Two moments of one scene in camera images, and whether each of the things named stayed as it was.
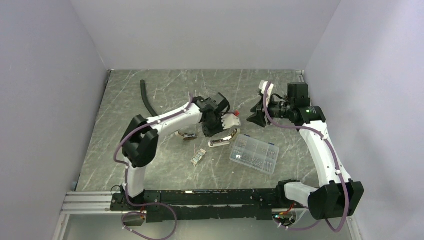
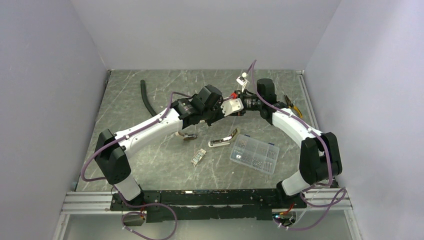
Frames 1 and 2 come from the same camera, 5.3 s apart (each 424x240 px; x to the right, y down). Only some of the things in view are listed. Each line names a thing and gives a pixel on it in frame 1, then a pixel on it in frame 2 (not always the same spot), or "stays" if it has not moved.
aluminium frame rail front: (98, 202) stays
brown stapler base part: (187, 137) stays
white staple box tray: (198, 156) stays
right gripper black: (258, 118) to (240, 113)
